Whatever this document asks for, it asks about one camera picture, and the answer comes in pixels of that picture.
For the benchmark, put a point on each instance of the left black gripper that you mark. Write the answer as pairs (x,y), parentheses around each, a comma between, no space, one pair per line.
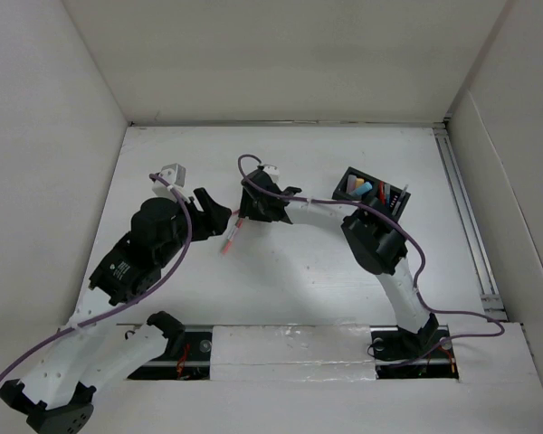
(212,221)

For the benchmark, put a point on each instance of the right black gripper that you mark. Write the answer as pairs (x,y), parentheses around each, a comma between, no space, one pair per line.
(247,208)

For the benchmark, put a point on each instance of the black two-compartment organizer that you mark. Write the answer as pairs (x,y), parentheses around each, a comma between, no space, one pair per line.
(371,192)

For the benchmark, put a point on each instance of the red gel pen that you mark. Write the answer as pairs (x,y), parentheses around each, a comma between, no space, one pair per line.
(382,193)

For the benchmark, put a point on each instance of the blue pen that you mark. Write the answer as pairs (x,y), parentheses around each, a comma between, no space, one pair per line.
(387,194)

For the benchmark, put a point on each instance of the clear dark-ink pen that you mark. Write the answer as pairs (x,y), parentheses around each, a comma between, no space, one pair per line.
(402,195)

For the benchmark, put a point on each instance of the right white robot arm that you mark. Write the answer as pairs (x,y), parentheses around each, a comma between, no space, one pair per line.
(376,245)

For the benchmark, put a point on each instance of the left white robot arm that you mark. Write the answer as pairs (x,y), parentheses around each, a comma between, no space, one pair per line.
(57,395)

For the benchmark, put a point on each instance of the pink red pen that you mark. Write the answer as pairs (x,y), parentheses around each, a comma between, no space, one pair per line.
(231,235)

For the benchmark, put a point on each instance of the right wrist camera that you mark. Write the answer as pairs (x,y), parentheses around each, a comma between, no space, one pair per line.
(272,171)

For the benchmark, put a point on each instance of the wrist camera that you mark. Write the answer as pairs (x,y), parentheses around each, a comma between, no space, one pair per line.
(174,176)
(272,171)

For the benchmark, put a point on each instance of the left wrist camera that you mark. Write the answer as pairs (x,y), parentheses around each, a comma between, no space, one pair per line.
(174,176)

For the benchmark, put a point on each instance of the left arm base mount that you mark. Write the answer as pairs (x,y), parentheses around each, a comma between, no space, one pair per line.
(188,361)

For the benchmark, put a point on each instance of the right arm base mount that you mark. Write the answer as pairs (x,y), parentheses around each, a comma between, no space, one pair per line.
(395,361)

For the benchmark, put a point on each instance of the aluminium rail right side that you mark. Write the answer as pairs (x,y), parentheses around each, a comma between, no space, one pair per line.
(489,294)

